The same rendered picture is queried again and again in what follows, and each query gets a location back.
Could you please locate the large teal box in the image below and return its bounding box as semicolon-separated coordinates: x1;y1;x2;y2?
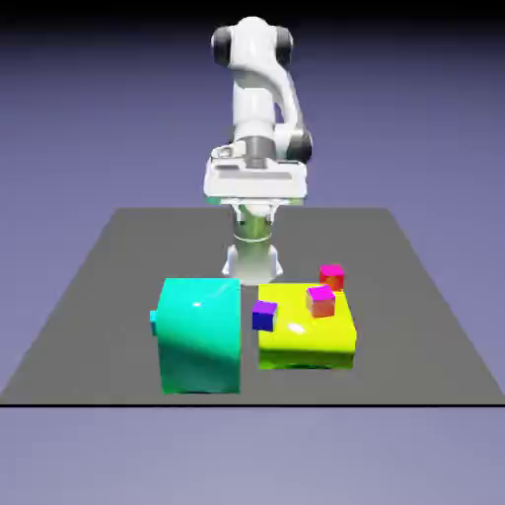
156;276;243;397

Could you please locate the small red cube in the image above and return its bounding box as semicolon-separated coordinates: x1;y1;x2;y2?
318;263;345;293
305;284;337;320

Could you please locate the large yellow box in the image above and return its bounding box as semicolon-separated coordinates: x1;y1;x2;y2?
256;282;359;372

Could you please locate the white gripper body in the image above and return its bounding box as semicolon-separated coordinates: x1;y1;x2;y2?
202;156;310;208

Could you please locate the small blue cube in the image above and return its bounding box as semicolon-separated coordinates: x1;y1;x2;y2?
251;300;279;333

